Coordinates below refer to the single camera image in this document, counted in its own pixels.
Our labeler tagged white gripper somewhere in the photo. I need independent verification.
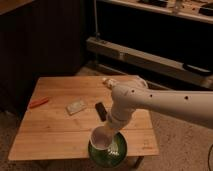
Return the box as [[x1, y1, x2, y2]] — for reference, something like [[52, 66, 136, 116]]
[[102, 120, 125, 141]]

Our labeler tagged white ceramic cup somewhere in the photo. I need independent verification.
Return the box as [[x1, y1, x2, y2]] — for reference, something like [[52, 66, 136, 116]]
[[90, 127, 112, 150]]

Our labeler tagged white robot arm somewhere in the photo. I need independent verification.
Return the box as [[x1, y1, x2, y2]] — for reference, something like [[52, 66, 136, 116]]
[[106, 83, 213, 137]]

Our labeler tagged green ceramic bowl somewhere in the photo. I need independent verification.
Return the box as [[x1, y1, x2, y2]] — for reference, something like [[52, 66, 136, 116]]
[[88, 133, 127, 168]]

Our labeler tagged black rectangular remote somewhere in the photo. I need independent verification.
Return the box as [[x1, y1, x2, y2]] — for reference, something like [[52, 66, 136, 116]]
[[95, 102, 107, 121]]

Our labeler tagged pale rectangular sponge block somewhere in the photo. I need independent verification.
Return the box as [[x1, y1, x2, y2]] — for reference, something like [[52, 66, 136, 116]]
[[66, 100, 87, 115]]

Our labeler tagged wooden table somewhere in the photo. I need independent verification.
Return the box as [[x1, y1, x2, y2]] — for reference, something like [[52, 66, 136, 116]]
[[7, 75, 160, 162]]

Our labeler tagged vertical metal pole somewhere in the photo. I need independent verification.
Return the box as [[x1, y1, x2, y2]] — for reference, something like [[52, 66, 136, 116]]
[[93, 0, 100, 41]]

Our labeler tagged black object on shelf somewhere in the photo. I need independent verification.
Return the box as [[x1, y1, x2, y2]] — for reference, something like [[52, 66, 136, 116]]
[[182, 63, 213, 76]]

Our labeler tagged upper cluttered shelf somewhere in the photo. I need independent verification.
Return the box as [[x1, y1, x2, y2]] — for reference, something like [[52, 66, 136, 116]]
[[100, 0, 213, 24]]

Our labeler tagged grey metal shelf rail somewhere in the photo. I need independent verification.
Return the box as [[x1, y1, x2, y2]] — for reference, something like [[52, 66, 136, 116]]
[[86, 37, 213, 89]]

